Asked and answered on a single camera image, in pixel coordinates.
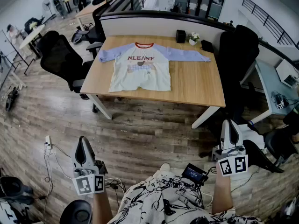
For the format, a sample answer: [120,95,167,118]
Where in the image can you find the black balcony railing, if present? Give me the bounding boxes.
[106,0,157,15]

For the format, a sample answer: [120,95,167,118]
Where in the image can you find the black pouch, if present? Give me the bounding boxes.
[200,39,214,53]

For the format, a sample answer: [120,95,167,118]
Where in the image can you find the black screen device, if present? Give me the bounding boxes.
[181,162,209,186]

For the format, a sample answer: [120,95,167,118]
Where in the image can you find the black wall railing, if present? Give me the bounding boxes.
[242,0,299,49]

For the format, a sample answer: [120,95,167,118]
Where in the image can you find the standing fan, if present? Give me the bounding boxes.
[42,0,57,20]

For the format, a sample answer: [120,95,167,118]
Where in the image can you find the black office chair with headrest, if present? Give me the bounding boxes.
[87,0,113,44]

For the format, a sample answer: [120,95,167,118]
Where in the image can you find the black square pen holder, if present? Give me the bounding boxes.
[175,29,187,43]

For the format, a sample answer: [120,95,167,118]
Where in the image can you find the black frame whiteboard stand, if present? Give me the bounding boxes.
[0,29,31,76]

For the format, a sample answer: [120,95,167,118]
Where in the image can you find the white and lilac raglan shirt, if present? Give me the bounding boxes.
[98,42,212,93]

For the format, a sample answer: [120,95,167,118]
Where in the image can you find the low black office chair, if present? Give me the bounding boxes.
[242,117,299,174]

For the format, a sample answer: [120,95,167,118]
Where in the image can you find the person's left forearm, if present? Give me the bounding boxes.
[92,190,114,224]

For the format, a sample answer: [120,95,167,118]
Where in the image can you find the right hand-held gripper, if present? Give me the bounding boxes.
[211,119,249,177]

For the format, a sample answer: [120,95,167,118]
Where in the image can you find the tall black office chair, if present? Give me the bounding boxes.
[217,24,260,126]

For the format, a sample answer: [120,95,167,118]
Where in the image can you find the light blue desk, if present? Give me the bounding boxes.
[240,59,299,125]

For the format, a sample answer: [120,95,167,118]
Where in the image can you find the person's black white patterned top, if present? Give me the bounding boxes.
[107,174,264,224]

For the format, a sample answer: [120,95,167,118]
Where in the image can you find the black floor device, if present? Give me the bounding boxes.
[5,85,20,113]

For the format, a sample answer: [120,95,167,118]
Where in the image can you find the black grey bag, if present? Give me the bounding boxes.
[71,23,91,44]

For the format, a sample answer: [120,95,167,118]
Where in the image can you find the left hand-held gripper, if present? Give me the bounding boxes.
[71,136,108,196]

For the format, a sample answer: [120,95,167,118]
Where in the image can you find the small device with black cables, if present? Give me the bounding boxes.
[271,90,290,110]

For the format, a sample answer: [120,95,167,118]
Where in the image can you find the white box device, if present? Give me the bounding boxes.
[275,59,299,88]

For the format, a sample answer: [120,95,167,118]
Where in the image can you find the round white table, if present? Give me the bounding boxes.
[19,24,45,58]

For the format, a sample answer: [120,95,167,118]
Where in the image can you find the person's right forearm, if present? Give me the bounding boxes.
[211,166,234,216]

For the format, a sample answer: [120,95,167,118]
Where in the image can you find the wooden table with white legs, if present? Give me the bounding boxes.
[74,0,117,31]

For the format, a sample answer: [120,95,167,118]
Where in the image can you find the white paper sheet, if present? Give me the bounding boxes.
[238,124,266,149]

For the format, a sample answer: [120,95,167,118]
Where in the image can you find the black framed glass doors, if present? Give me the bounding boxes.
[174,0,229,21]

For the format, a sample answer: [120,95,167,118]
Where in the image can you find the white potted flower plant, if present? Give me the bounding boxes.
[188,32,200,46]

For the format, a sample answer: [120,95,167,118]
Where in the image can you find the black round stool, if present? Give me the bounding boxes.
[59,199,93,224]

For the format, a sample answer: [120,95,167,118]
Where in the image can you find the white desk partition panel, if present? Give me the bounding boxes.
[99,9,236,56]

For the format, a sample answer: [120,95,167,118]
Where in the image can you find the black mesh office chair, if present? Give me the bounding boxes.
[40,34,103,113]
[36,30,60,58]

